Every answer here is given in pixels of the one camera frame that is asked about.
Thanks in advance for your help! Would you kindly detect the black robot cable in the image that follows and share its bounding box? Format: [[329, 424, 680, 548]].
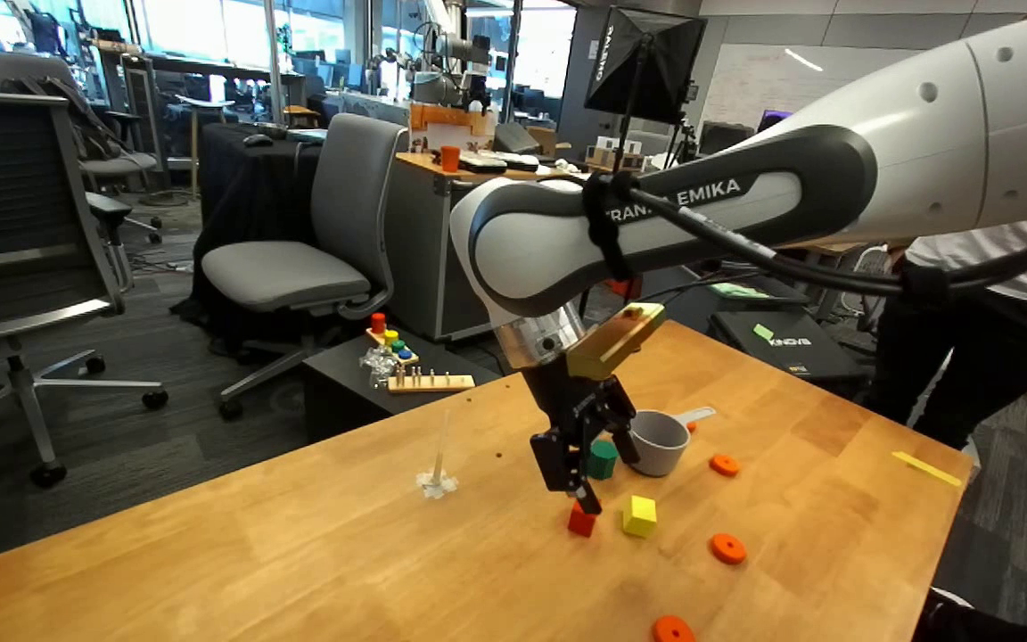
[[581, 170, 1027, 298]]

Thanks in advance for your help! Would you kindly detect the yellow tape strip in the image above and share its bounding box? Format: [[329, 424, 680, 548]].
[[889, 447, 966, 492]]

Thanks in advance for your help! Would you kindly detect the clear wine glass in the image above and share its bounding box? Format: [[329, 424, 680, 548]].
[[413, 413, 461, 502]]

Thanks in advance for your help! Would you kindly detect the orange cube block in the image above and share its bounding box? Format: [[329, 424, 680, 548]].
[[562, 502, 604, 543]]

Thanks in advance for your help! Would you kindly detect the crumpled clear plastic bag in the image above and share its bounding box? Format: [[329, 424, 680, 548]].
[[358, 348, 404, 390]]

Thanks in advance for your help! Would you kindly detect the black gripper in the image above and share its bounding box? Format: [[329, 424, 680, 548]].
[[525, 353, 645, 516]]

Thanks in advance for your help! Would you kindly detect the yellow cube block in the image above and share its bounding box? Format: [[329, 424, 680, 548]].
[[622, 492, 663, 543]]

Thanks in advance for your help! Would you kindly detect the low black side table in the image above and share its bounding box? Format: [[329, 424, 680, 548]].
[[295, 336, 506, 439]]

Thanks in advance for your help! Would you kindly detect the person in white shirt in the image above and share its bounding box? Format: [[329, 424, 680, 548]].
[[866, 213, 1027, 452]]

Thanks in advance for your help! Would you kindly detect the black bag with green sticker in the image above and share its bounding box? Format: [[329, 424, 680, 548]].
[[705, 303, 885, 386]]

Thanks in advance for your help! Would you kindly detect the wooden peg bar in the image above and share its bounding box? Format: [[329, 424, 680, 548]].
[[381, 369, 478, 397]]

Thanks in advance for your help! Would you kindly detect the gray pot with handle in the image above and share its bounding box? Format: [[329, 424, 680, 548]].
[[623, 403, 721, 480]]

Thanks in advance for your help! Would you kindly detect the colourful stacking toy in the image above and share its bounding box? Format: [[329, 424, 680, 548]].
[[364, 309, 419, 371]]

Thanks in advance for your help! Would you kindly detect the gray office chair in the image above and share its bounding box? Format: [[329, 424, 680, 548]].
[[197, 109, 413, 422]]

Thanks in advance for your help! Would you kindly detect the gray drawer cabinet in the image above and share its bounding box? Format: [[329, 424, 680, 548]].
[[381, 149, 506, 348]]

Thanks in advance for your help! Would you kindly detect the black mesh office chair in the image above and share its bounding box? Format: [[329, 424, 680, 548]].
[[0, 84, 172, 492]]

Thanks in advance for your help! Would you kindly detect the black softbox shade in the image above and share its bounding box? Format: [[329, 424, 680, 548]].
[[581, 12, 711, 127]]

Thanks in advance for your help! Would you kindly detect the orange box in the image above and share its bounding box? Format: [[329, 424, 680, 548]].
[[406, 101, 500, 153]]

